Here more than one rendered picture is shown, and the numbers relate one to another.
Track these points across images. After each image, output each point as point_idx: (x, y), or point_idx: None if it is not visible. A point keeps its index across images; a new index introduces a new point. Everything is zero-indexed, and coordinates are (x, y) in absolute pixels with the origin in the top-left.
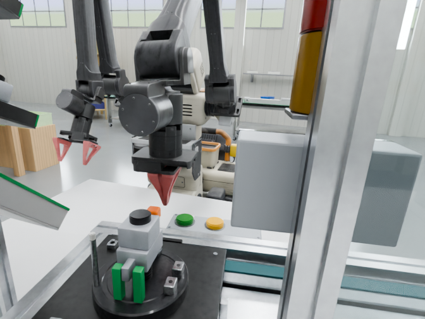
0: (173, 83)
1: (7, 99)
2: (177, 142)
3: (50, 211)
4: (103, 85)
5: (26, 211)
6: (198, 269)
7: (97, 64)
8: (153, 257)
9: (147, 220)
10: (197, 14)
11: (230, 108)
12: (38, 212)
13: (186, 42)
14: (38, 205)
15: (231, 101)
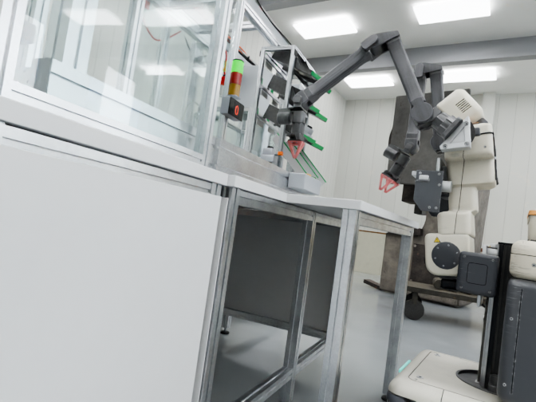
0: (293, 108)
1: (307, 132)
2: (293, 128)
3: (299, 169)
4: (416, 141)
5: (292, 164)
6: None
7: (415, 128)
8: (265, 159)
9: (267, 147)
10: (333, 78)
11: (439, 130)
12: (295, 167)
13: (306, 92)
14: (296, 164)
15: (415, 120)
